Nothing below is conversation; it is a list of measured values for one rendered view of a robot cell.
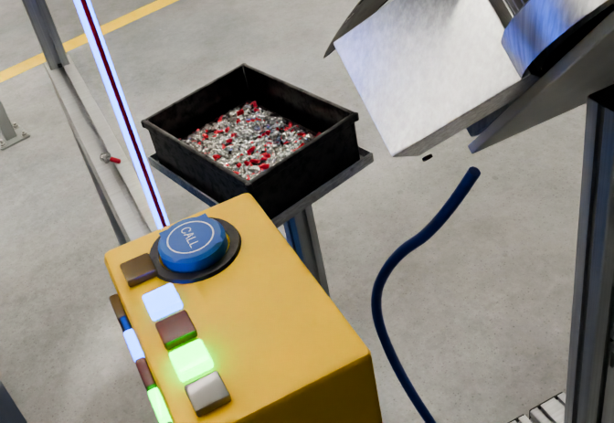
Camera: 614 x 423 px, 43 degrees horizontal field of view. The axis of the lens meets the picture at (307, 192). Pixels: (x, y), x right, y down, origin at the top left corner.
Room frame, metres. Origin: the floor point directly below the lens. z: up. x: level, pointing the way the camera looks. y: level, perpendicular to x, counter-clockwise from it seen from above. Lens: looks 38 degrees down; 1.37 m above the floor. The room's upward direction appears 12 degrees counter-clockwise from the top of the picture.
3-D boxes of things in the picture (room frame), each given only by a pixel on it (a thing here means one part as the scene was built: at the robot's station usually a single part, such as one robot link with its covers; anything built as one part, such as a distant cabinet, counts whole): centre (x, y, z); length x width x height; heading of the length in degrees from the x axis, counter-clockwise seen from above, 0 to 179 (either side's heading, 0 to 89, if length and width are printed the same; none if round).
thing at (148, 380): (0.28, 0.10, 1.04); 0.02 x 0.01 x 0.03; 19
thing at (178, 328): (0.29, 0.08, 1.08); 0.02 x 0.02 x 0.01; 19
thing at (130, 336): (0.30, 0.11, 1.04); 0.02 x 0.01 x 0.03; 19
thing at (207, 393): (0.24, 0.07, 1.08); 0.02 x 0.02 x 0.01; 19
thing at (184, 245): (0.35, 0.07, 1.08); 0.04 x 0.04 x 0.02
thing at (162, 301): (0.31, 0.09, 1.08); 0.02 x 0.02 x 0.01; 19
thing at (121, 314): (0.33, 0.12, 1.04); 0.02 x 0.01 x 0.03; 19
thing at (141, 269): (0.34, 0.10, 1.08); 0.02 x 0.02 x 0.01; 19
